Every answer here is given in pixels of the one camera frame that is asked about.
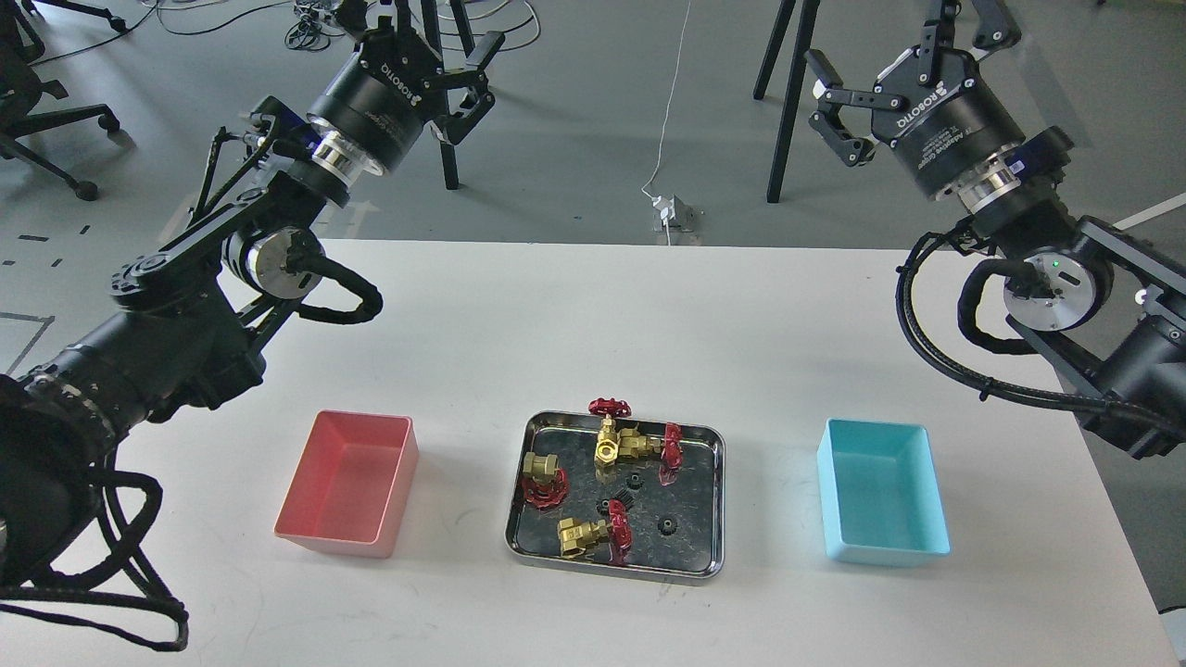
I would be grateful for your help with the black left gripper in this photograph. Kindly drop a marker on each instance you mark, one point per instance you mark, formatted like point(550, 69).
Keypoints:
point(375, 109)

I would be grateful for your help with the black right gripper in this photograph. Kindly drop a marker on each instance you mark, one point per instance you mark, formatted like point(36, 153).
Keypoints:
point(937, 130)

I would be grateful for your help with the brass valve red handle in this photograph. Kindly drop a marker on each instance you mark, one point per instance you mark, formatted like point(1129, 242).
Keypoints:
point(608, 440)
point(577, 537)
point(543, 482)
point(668, 449)

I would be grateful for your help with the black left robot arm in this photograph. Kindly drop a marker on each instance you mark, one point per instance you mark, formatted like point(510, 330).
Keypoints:
point(192, 322)

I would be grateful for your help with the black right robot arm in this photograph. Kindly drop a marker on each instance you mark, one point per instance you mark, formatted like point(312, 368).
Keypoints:
point(1105, 310)

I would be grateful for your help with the pink plastic box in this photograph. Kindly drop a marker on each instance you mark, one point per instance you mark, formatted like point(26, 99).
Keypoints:
point(351, 486)

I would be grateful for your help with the blue plastic box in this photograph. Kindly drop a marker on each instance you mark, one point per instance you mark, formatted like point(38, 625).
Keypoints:
point(880, 498)

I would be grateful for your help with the black stand leg left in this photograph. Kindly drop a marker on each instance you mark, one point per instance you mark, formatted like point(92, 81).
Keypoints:
point(460, 95)

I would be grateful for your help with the black stand leg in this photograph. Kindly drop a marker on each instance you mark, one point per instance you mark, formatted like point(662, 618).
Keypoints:
point(807, 17)
point(460, 95)

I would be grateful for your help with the black stand leg right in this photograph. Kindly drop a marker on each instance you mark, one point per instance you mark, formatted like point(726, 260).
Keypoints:
point(807, 17)

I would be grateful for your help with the white power adapter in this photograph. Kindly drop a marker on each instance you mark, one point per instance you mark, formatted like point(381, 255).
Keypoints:
point(672, 214)

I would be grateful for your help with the metal tray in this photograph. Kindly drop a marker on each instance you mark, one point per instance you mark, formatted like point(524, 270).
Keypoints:
point(693, 554)

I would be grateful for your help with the brass valve red handle top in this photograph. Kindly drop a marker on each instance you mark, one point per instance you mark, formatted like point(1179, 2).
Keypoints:
point(608, 440)

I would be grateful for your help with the brass valve red handle bottom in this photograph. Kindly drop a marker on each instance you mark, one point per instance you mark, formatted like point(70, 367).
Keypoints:
point(577, 537)

